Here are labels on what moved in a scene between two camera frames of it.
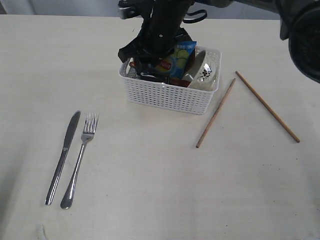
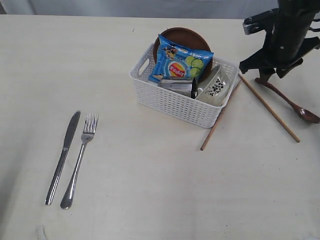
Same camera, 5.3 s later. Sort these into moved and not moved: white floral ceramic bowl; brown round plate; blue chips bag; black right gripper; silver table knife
Moved: brown round plate; white floral ceramic bowl; black right gripper
Not moved: silver table knife; blue chips bag
